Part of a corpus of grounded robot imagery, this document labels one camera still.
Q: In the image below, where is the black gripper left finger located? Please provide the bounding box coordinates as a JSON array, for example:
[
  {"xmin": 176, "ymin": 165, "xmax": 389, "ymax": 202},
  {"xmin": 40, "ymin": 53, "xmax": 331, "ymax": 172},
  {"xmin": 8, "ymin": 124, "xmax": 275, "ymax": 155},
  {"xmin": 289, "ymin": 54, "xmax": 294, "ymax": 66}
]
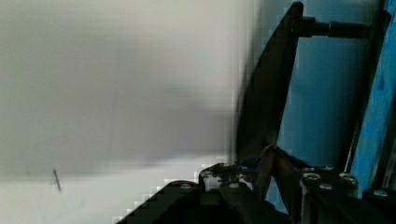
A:
[{"xmin": 199, "ymin": 145, "xmax": 275, "ymax": 200}]

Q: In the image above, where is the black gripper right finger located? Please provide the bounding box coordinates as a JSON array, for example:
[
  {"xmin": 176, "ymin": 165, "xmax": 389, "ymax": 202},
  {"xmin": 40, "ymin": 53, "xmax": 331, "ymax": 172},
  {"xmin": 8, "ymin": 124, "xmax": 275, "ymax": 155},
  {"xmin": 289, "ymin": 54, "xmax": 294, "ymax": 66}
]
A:
[{"xmin": 270, "ymin": 146, "xmax": 358, "ymax": 224}]

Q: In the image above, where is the black toaster oven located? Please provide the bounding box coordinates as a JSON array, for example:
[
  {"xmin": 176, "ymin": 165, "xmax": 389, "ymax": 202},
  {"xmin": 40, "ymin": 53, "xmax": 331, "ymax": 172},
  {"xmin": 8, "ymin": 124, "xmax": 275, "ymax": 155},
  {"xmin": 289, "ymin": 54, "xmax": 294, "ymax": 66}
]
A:
[{"xmin": 233, "ymin": 0, "xmax": 391, "ymax": 172}]

